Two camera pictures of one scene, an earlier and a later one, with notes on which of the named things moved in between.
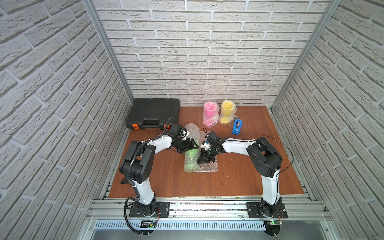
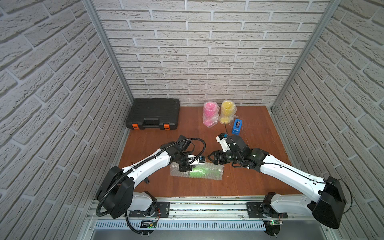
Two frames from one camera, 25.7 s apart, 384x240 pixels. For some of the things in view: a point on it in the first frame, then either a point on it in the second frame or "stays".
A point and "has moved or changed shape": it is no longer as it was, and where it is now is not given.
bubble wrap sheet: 227,114 stays
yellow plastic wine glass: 227,106 stays
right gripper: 203,159 to 219,153
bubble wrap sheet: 211,110 stays
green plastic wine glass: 191,159 has moved or changed shape
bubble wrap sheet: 191,165 has moved or changed shape
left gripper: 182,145 to 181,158
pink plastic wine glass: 211,109 stays
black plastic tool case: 152,113 stays
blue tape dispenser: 237,126 stays
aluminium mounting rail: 303,214 stays
